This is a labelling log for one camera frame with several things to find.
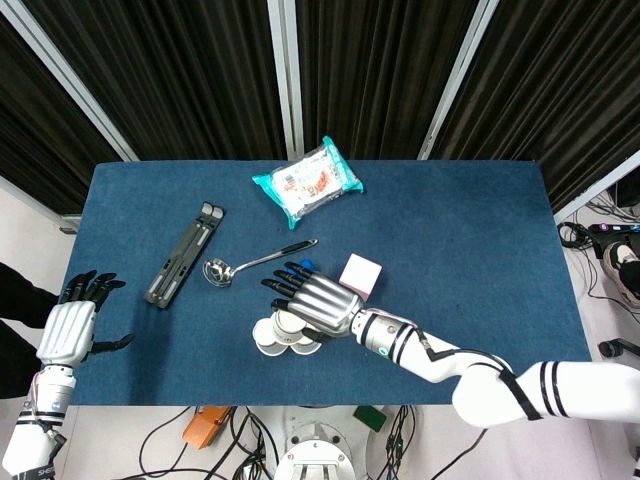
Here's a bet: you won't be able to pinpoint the white paper cup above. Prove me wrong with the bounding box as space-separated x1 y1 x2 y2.
272 308 310 346
252 317 290 357
288 333 323 357

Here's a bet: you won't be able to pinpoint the orange plastic device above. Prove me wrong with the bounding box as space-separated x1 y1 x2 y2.
181 405 234 450

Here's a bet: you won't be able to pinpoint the pink white cube box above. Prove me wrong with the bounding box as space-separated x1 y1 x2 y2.
338 252 383 303

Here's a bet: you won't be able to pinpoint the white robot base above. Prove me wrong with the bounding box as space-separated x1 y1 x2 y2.
273 407 369 480

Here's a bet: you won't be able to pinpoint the grey aluminium frame rail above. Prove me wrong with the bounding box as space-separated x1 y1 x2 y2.
552 148 640 225

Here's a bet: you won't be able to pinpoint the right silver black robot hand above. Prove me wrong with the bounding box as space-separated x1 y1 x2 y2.
260 259 365 346

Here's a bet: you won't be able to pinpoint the tangled black cables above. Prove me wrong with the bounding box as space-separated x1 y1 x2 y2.
556 189 631 256

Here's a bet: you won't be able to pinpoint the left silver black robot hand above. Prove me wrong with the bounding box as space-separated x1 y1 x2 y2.
35 269 135 369

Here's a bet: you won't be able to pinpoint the stainless steel ladle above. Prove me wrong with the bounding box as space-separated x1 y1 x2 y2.
201 238 319 290

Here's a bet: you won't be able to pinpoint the black power strip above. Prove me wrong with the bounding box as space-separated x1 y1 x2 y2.
588 222 640 247

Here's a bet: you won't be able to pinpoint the white black sneaker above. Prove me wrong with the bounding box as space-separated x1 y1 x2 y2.
601 242 640 307

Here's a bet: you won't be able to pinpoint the grey aluminium frame post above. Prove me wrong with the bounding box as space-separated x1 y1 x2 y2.
266 0 305 161
416 0 502 161
0 0 140 162

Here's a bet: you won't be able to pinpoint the teal snack bag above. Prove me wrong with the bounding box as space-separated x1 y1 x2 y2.
251 135 365 231

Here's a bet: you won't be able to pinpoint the black cable bundle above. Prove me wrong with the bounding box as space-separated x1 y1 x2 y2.
374 405 424 480

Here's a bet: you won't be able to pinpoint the green block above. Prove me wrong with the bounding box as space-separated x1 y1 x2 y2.
353 405 389 433

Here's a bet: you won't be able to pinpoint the blue felt table cloth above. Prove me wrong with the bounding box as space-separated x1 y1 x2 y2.
59 159 594 407

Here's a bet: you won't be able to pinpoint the grey folding laptop stand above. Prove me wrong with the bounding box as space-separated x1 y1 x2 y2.
142 201 227 311

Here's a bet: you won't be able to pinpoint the black handle on floor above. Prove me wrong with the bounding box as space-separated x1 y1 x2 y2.
598 337 640 359

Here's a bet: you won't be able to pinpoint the black looped floor cable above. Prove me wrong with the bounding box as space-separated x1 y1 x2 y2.
138 405 201 479

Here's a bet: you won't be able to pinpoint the black pleated curtain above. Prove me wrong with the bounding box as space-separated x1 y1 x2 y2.
22 0 289 162
294 0 484 161

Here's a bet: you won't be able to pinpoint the black clothed person leg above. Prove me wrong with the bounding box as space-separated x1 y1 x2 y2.
0 262 60 400

